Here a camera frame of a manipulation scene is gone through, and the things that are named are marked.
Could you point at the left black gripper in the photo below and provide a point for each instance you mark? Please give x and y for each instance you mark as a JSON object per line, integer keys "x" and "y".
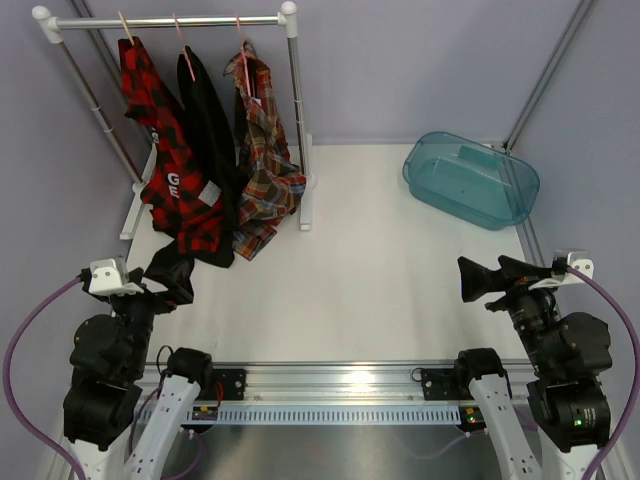
{"x": 178, "y": 284}

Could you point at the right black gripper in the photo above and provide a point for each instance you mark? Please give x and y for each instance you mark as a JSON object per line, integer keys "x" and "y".
{"x": 477, "y": 280}

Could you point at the brown multicolour plaid shirt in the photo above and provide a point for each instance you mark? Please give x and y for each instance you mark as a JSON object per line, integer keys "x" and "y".
{"x": 275, "y": 185}

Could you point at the pink wire hanger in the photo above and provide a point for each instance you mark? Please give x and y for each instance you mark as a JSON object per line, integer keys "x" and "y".
{"x": 243, "y": 55}

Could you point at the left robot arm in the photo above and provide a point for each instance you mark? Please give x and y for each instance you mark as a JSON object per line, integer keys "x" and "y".
{"x": 108, "y": 360}

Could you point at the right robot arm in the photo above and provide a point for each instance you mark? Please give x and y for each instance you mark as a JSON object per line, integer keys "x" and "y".
{"x": 567, "y": 355}

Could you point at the red black plaid shirt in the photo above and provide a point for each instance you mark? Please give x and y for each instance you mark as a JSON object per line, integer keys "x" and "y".
{"x": 185, "y": 204}

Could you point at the tan wooden hanger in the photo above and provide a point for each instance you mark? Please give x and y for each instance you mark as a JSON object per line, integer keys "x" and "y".
{"x": 126, "y": 28}

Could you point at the pink hanger with black shirt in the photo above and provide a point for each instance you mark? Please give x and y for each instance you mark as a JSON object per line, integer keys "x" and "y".
{"x": 184, "y": 45}

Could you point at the teal plastic basin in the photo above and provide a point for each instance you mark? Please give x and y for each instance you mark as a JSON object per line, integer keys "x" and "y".
{"x": 471, "y": 181}

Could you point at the white and chrome clothes rack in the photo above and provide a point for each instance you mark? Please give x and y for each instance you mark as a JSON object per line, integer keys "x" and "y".
{"x": 287, "y": 18}

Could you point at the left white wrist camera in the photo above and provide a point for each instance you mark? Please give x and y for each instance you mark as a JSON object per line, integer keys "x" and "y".
{"x": 110, "y": 277}

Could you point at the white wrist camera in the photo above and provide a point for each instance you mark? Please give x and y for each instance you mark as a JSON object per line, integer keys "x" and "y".
{"x": 110, "y": 277}
{"x": 568, "y": 267}

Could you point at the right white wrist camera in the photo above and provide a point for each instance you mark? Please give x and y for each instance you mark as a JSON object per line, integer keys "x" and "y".
{"x": 568, "y": 267}

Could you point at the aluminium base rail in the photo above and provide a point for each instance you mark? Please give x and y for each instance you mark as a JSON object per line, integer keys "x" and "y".
{"x": 326, "y": 383}

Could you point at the grey slotted cable duct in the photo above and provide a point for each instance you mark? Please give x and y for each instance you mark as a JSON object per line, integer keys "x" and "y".
{"x": 324, "y": 415}

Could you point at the left aluminium frame post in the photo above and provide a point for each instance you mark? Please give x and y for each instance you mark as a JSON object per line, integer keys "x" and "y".
{"x": 109, "y": 76}

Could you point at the aluminium frame post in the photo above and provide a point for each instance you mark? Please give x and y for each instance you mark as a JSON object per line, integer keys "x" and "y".
{"x": 109, "y": 76}
{"x": 566, "y": 39}

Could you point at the right aluminium frame post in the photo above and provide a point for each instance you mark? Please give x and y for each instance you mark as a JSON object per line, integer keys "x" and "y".
{"x": 566, "y": 39}

